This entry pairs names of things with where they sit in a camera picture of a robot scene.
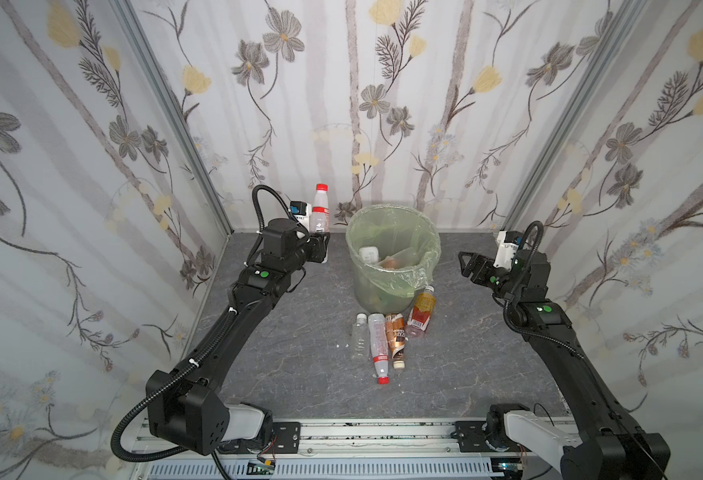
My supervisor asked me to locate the white bottle red cap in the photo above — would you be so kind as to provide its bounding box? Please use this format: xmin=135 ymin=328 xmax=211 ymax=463
xmin=310 ymin=183 xmax=330 ymax=233

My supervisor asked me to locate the white label yellow V bottle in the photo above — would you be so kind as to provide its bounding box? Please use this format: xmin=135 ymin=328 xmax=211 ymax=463
xmin=359 ymin=246 xmax=381 ymax=265

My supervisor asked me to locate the orange drink bottle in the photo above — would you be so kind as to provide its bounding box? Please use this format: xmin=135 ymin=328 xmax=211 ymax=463
xmin=405 ymin=285 xmax=437 ymax=337

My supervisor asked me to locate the large clear bottle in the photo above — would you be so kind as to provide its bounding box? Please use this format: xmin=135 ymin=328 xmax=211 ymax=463
xmin=393 ymin=246 xmax=423 ymax=269

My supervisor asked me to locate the brown label coffee bottle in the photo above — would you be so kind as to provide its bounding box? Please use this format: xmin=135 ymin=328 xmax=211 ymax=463
xmin=379 ymin=256 xmax=403 ymax=270

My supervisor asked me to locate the brown label milk tea bottle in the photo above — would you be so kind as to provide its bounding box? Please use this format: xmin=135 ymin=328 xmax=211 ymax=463
xmin=385 ymin=314 xmax=407 ymax=370

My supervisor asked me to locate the small clear bottle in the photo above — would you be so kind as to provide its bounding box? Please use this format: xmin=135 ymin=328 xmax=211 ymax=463
xmin=351 ymin=313 xmax=369 ymax=361

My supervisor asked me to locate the clear bottle red label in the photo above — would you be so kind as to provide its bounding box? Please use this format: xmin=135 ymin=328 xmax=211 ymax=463
xmin=367 ymin=313 xmax=389 ymax=385

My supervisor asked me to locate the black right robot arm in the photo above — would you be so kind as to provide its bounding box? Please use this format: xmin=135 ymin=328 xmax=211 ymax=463
xmin=459 ymin=250 xmax=671 ymax=479

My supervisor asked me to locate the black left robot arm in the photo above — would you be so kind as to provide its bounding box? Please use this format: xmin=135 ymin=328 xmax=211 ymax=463
xmin=147 ymin=218 xmax=330 ymax=456

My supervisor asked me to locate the green lined waste bin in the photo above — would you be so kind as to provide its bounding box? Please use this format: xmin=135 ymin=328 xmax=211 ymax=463
xmin=346 ymin=204 xmax=441 ymax=314

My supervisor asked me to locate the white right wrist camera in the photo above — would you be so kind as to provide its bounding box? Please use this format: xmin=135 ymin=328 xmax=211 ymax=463
xmin=493 ymin=230 xmax=523 ymax=270

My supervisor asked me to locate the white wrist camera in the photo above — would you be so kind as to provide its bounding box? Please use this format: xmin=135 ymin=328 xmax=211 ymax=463
xmin=493 ymin=230 xmax=523 ymax=270
xmin=290 ymin=200 xmax=313 ymax=231

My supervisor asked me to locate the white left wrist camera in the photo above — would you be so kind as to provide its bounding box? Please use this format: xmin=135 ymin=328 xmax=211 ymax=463
xmin=290 ymin=200 xmax=313 ymax=231

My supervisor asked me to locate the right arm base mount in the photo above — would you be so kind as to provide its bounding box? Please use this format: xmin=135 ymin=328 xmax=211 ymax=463
xmin=451 ymin=403 xmax=531 ymax=453

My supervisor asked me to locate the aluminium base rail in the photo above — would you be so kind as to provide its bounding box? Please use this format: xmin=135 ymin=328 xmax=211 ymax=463
xmin=133 ymin=418 xmax=561 ymax=479

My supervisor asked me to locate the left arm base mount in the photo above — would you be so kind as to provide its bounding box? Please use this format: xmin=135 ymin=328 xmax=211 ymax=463
xmin=216 ymin=403 xmax=302 ymax=456

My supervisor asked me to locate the white vented cable duct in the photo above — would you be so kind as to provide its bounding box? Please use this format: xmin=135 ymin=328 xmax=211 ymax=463
xmin=144 ymin=458 xmax=505 ymax=480

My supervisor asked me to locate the black corrugated left cable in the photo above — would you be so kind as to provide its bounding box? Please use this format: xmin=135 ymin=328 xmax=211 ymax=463
xmin=110 ymin=353 xmax=209 ymax=464

